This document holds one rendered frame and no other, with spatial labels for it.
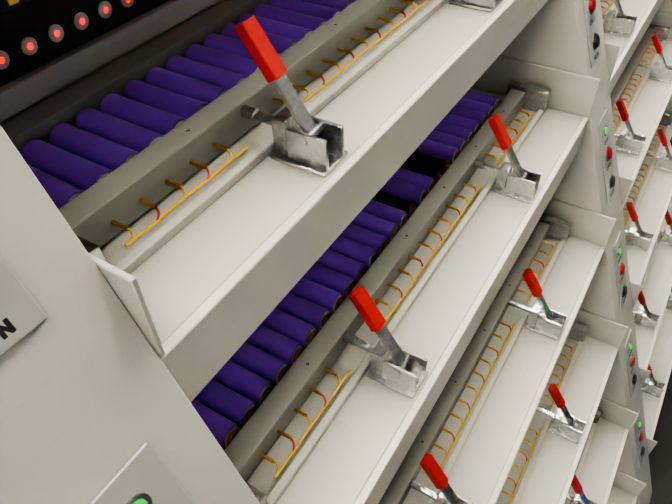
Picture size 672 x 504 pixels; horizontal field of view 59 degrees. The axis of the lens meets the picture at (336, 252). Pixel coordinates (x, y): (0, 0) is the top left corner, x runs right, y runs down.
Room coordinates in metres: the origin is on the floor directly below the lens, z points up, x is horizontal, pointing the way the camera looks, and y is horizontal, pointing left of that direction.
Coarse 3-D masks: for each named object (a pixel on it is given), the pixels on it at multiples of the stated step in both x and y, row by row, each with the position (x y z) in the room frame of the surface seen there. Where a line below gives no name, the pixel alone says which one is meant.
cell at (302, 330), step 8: (272, 312) 0.41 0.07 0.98; (280, 312) 0.41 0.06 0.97; (264, 320) 0.41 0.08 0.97; (272, 320) 0.41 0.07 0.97; (280, 320) 0.40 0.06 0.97; (288, 320) 0.40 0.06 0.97; (296, 320) 0.40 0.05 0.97; (272, 328) 0.40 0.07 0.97; (280, 328) 0.40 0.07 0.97; (288, 328) 0.40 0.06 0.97; (296, 328) 0.39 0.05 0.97; (304, 328) 0.39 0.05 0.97; (312, 328) 0.39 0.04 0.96; (288, 336) 0.39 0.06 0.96; (296, 336) 0.39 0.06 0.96; (304, 336) 0.38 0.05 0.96; (304, 344) 0.38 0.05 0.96
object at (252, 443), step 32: (512, 96) 0.66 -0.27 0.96; (480, 128) 0.61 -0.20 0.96; (512, 128) 0.62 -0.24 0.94; (480, 160) 0.58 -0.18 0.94; (448, 192) 0.52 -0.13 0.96; (416, 224) 0.48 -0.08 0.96; (384, 256) 0.45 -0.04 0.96; (384, 288) 0.43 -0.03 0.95; (352, 320) 0.38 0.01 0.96; (320, 352) 0.36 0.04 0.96; (288, 384) 0.34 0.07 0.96; (256, 416) 0.32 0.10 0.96; (288, 416) 0.32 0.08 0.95; (256, 448) 0.30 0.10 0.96
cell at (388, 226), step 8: (360, 216) 0.51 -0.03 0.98; (368, 216) 0.51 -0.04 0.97; (360, 224) 0.50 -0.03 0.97; (368, 224) 0.50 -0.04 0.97; (376, 224) 0.49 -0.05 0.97; (384, 224) 0.49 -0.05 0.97; (392, 224) 0.49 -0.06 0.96; (376, 232) 0.49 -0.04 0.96; (384, 232) 0.49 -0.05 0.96; (392, 232) 0.49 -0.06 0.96
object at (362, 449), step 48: (528, 96) 0.67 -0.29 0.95; (576, 96) 0.65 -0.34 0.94; (528, 144) 0.61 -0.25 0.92; (576, 144) 0.62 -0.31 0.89; (480, 192) 0.54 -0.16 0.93; (432, 240) 0.48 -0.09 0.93; (480, 240) 0.47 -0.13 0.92; (432, 288) 0.43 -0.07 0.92; (480, 288) 0.42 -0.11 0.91; (432, 336) 0.38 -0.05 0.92; (336, 384) 0.35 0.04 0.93; (432, 384) 0.34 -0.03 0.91; (288, 432) 0.32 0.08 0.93; (336, 432) 0.31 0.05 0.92; (384, 432) 0.31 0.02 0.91; (336, 480) 0.28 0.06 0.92; (384, 480) 0.29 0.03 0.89
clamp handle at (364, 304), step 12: (360, 288) 0.35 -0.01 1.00; (360, 300) 0.35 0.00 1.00; (372, 300) 0.35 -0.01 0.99; (360, 312) 0.35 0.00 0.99; (372, 312) 0.35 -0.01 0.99; (372, 324) 0.34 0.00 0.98; (384, 324) 0.35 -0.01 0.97; (384, 336) 0.34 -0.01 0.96; (396, 348) 0.34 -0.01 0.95; (396, 360) 0.34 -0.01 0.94
